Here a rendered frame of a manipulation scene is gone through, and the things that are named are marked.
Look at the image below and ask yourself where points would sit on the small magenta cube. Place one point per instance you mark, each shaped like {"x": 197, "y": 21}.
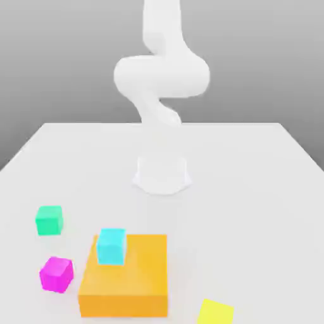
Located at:
{"x": 56, "y": 275}

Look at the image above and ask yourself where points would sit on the large orange box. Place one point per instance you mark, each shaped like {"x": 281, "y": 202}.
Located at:
{"x": 136, "y": 283}

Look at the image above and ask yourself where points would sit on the small green cube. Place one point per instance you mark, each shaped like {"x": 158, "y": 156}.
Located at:
{"x": 49, "y": 220}

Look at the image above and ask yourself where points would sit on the small cyan cube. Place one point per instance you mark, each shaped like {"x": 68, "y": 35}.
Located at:
{"x": 111, "y": 246}

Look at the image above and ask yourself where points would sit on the small yellow cube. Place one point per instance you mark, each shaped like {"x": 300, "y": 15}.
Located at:
{"x": 215, "y": 312}

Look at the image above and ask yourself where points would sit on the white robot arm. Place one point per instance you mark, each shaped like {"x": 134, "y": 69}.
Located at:
{"x": 162, "y": 76}

